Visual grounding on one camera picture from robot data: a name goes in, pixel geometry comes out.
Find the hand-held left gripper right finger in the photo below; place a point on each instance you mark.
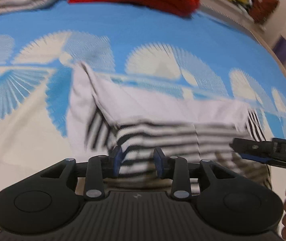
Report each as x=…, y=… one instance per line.
x=159, y=164

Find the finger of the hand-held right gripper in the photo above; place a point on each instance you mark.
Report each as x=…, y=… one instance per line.
x=253, y=146
x=255, y=158

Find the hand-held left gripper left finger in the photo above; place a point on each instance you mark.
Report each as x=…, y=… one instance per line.
x=117, y=163

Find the black white striped hooded shirt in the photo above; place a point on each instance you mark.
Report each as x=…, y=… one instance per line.
x=158, y=110

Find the purple box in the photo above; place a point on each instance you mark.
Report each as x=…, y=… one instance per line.
x=284, y=49

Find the blue fan-patterned bed sheet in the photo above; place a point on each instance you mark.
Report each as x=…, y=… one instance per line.
x=132, y=30

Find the dark red cushion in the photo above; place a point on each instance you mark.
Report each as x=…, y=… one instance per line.
x=264, y=5

